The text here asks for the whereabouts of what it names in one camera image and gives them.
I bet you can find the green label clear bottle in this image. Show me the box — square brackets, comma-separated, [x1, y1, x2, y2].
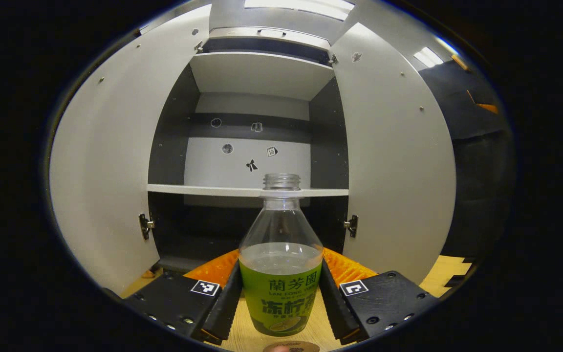
[238, 173, 324, 337]

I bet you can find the white cabinet drawer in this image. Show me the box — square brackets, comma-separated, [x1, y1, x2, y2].
[208, 27, 331, 49]

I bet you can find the small ceiling light panel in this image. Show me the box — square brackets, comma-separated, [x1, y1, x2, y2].
[413, 46, 444, 68]

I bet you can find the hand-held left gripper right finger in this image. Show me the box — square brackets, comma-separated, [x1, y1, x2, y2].
[320, 247, 439, 345]

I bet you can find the round cork coaster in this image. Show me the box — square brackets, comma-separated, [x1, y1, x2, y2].
[263, 341, 321, 352]

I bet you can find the white and grey cabinet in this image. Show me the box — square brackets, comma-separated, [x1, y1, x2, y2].
[147, 27, 350, 274]

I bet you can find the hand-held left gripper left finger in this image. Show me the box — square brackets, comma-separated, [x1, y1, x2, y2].
[123, 249, 243, 345]

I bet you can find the large ceiling light panel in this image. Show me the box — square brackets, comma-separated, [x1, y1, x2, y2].
[244, 0, 355, 21]

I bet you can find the white cabinet door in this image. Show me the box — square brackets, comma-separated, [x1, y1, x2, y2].
[48, 4, 212, 295]
[329, 22, 457, 286]

